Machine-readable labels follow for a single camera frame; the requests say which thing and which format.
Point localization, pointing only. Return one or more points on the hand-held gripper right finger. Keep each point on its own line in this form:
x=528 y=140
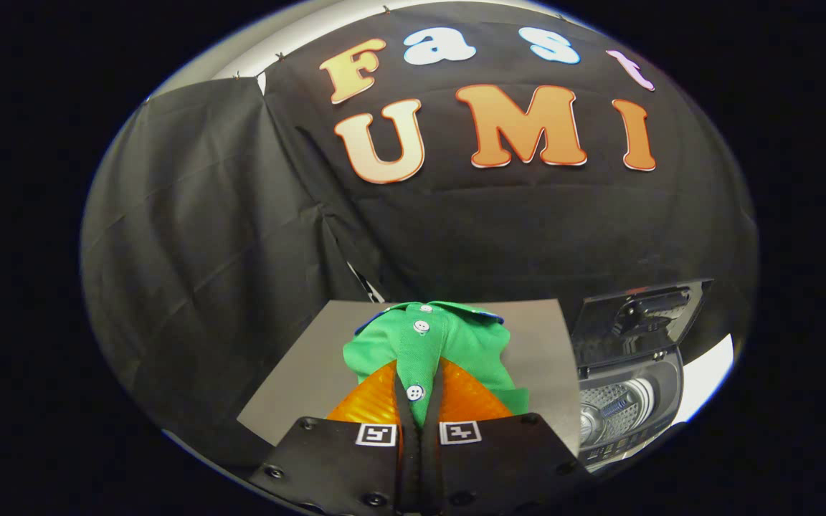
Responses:
x=433 y=459

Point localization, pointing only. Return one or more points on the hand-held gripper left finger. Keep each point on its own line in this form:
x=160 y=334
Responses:
x=406 y=459

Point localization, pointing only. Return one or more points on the green button shirt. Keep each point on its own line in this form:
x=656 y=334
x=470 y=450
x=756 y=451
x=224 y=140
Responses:
x=420 y=347

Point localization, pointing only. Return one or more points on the grey washing machine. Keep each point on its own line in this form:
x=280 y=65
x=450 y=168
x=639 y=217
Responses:
x=632 y=380

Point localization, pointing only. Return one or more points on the grey flat board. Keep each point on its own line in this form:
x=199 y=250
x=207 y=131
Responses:
x=298 y=387

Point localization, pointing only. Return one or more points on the row of small black clips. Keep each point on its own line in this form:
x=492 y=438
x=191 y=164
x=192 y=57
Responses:
x=280 y=55

